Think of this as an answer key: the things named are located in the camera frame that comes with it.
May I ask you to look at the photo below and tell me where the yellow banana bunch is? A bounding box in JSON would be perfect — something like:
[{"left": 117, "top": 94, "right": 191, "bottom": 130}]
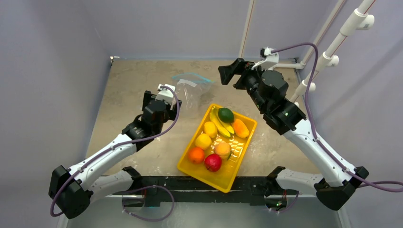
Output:
[{"left": 209, "top": 106, "right": 235, "bottom": 138}]

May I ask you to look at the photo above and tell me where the orange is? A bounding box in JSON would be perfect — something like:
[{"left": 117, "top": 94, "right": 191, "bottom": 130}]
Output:
[{"left": 187, "top": 147, "right": 205, "bottom": 164}]

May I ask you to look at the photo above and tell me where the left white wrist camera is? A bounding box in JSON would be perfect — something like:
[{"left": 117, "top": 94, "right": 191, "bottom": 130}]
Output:
[{"left": 155, "top": 84, "right": 176, "bottom": 105}]

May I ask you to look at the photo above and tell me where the yellow round fruit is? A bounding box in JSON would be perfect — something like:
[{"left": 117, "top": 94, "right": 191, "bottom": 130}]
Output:
[{"left": 194, "top": 133, "right": 212, "bottom": 151}]

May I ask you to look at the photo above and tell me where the red apple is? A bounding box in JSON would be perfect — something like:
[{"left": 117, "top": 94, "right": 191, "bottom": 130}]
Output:
[{"left": 204, "top": 154, "right": 222, "bottom": 172}]

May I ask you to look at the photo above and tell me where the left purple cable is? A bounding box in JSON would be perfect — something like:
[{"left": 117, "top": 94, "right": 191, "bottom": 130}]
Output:
[{"left": 49, "top": 85, "right": 181, "bottom": 222}]

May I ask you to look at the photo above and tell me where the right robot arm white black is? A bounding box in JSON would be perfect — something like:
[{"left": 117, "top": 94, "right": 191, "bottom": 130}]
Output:
[{"left": 218, "top": 58, "right": 369, "bottom": 210}]

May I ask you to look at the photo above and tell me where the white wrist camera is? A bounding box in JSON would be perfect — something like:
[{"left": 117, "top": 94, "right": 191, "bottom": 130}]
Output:
[
  {"left": 251, "top": 47, "right": 279, "bottom": 70},
  {"left": 155, "top": 84, "right": 176, "bottom": 105}
]

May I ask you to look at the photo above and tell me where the white pvc pipe frame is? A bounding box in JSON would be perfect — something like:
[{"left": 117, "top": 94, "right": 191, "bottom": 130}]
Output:
[{"left": 238, "top": 0, "right": 376, "bottom": 104}]

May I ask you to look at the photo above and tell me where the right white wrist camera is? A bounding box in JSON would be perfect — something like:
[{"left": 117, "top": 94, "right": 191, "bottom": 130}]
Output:
[{"left": 251, "top": 47, "right": 279, "bottom": 70}]

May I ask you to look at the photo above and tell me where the green avocado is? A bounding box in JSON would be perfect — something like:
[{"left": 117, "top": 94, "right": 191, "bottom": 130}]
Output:
[{"left": 218, "top": 108, "right": 235, "bottom": 124}]

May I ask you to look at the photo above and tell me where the orange mango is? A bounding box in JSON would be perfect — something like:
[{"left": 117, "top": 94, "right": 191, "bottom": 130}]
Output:
[{"left": 231, "top": 118, "right": 249, "bottom": 139}]

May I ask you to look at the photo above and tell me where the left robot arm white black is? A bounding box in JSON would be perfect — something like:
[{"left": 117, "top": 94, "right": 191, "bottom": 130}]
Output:
[{"left": 48, "top": 85, "right": 181, "bottom": 219}]

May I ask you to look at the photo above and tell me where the clear zip top bag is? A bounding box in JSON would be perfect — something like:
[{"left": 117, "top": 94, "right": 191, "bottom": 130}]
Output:
[{"left": 172, "top": 73, "right": 214, "bottom": 118}]

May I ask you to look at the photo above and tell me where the peach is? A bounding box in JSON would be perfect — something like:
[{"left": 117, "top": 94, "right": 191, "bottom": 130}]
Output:
[{"left": 214, "top": 142, "right": 232, "bottom": 160}]

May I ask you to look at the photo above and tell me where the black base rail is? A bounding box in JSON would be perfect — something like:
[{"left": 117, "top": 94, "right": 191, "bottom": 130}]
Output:
[{"left": 117, "top": 176, "right": 297, "bottom": 207}]

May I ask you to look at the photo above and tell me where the yellow lemon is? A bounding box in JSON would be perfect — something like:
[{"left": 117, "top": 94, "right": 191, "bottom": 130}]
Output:
[{"left": 203, "top": 121, "right": 218, "bottom": 138}]

